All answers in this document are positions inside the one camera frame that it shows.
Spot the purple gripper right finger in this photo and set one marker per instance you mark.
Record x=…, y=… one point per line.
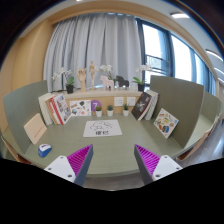
x=152, y=166

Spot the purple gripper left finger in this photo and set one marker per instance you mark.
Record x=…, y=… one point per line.
x=73, y=168

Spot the white mouse pad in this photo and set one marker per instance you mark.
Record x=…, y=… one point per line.
x=102, y=128

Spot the colourful picture book right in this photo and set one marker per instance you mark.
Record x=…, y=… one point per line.
x=165, y=123

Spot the white books behind black book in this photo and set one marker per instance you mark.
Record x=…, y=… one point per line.
x=153, y=103

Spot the beige wooden board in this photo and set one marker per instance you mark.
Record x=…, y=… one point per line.
x=35, y=128

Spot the red white magazine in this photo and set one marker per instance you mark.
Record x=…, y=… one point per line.
x=61, y=108

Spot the white illustrated card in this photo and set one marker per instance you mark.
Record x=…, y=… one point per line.
x=80, y=108

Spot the small potted plant right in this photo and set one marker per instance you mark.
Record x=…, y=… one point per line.
x=125, y=109

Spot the small potted plant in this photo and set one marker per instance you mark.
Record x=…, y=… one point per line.
x=125, y=109
x=98, y=110
x=110, y=110

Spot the small potted plant left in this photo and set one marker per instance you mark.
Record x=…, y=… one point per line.
x=98, y=110

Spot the black book leaning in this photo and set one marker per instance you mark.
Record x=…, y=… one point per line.
x=141, y=106

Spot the purple round number sign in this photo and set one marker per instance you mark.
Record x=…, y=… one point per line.
x=94, y=104

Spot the small potted plant middle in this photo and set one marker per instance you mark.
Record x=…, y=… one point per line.
x=110, y=110

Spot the wooden shelf with sockets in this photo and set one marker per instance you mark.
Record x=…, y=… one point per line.
x=116, y=98

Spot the green desk partition right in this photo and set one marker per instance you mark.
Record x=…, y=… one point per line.
x=186, y=101

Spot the green desk partition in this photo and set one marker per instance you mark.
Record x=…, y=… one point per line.
x=20, y=106
x=186, y=101

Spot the white books stack left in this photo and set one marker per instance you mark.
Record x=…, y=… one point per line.
x=44, y=109

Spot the green desk partition left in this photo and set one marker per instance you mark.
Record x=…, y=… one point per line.
x=20, y=106

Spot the white orchid black pot left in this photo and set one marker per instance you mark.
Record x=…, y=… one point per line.
x=66, y=78

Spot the white orchid black pot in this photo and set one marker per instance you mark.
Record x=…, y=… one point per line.
x=141, y=82
x=66, y=78

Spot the black horse figurine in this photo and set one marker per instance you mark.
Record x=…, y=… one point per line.
x=122, y=82

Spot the pink horse figurine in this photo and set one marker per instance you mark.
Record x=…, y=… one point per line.
x=107, y=82

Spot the wooden hand model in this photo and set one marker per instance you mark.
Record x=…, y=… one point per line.
x=81, y=74

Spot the white orchid black pot right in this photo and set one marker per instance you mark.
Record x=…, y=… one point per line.
x=141, y=82

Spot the wooden mannequin figure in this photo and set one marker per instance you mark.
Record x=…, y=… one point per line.
x=92, y=70

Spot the white orchid middle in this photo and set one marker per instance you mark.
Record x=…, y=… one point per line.
x=108, y=69

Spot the grey curtain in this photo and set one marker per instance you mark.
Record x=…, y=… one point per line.
x=102, y=38

